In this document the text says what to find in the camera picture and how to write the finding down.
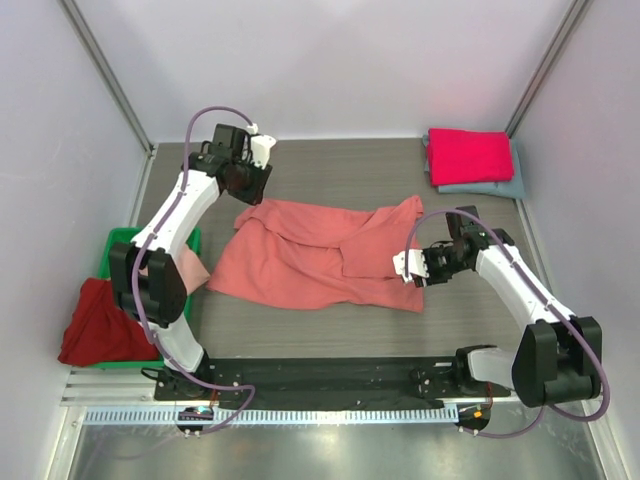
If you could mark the folded magenta t shirt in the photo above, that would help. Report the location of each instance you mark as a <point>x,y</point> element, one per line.
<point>457,156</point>

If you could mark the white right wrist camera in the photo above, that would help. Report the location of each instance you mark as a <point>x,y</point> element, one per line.
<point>411,267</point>

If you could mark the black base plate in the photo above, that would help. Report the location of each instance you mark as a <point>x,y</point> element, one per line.
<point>349,384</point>

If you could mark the aluminium frame rail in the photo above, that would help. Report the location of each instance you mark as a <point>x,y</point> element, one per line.
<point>151,384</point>

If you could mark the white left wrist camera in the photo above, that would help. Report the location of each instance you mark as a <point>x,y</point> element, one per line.
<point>260,147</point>

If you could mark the right aluminium corner post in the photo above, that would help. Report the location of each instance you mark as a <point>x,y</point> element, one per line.
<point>569,24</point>

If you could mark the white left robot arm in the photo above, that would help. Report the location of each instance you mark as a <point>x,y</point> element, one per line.
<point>145,279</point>

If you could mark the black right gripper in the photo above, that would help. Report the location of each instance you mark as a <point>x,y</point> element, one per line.
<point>432,267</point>

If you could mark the left aluminium corner post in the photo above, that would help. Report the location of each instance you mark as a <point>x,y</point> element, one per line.
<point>100,62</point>

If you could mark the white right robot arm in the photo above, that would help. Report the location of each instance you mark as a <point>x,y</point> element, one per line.
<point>559,357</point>

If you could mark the dark red t shirt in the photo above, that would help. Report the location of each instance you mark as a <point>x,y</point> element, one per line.
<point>100,332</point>

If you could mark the coral pink t shirt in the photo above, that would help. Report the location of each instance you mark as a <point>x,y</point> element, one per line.
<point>301,256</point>

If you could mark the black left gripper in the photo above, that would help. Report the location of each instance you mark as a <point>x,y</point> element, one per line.
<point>254,195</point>

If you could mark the folded grey-blue t shirt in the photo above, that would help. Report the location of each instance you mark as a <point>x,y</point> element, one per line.
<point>513,189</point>

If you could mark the aluminium corner post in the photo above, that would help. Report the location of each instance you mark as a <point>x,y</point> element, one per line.
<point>100,62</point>
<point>569,24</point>

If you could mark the pale pink t shirt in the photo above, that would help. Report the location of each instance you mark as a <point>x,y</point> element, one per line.
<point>192,271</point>

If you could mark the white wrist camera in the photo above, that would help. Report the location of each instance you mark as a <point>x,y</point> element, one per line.
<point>411,267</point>
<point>260,147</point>

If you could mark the slotted cable duct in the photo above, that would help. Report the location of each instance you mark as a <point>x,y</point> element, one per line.
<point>200,415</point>

